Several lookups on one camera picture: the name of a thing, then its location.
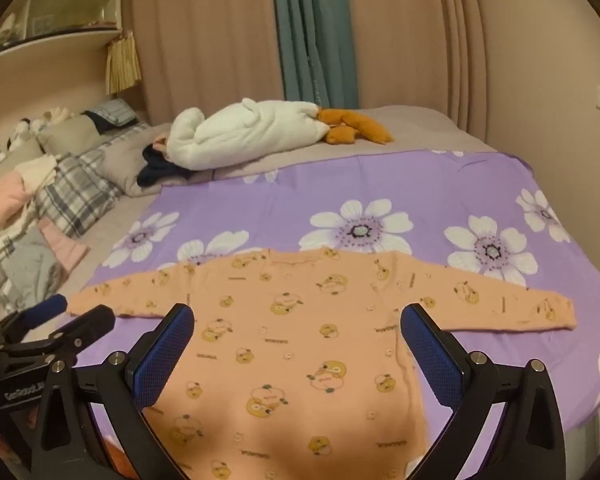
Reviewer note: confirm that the pink curtain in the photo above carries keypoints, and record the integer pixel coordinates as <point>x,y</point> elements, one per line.
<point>195,35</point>

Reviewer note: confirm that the pink padded cloth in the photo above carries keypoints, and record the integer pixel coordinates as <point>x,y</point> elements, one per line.
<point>64,246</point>

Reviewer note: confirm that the teal curtain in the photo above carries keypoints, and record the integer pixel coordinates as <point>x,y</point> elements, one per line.
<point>307,35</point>

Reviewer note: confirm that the purple floral bed sheet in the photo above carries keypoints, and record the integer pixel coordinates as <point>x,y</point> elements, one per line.
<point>290,195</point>

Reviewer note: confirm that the beige pillow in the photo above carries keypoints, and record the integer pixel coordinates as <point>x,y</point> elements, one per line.
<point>70,135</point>

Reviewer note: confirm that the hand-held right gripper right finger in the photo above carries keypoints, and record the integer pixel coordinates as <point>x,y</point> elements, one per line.
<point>432,357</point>

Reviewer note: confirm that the straw tassel hanging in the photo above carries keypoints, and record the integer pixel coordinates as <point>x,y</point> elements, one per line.
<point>122,62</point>

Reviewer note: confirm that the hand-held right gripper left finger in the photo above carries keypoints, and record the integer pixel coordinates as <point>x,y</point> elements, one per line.
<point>162,357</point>

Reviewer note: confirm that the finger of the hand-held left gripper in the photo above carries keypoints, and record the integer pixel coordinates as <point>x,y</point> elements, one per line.
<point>87,327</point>
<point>45,308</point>

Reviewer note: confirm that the dark navy cloth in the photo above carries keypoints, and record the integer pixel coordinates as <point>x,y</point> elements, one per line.
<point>160,170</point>

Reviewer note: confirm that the pink folded garment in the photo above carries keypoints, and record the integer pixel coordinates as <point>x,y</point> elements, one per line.
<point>5,202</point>

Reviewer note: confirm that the blue plaid pillow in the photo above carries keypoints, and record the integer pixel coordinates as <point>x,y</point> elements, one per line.
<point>115,111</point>

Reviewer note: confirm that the orange printed long-sleeve shirt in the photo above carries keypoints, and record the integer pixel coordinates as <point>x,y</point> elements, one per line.
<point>290,350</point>

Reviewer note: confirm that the white plush goose toy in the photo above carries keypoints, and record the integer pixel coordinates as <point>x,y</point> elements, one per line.
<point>250,132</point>

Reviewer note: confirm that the grey plaid quilt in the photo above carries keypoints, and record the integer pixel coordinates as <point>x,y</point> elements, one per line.
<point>77,192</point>

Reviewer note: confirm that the beige bookshelf cabinet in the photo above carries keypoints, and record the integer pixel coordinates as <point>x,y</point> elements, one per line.
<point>50,5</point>

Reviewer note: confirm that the grey pillow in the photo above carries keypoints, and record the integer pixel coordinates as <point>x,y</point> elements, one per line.
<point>125,162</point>

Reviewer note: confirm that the pile of stuffed toys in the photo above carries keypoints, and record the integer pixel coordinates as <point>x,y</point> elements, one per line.
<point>30,127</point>

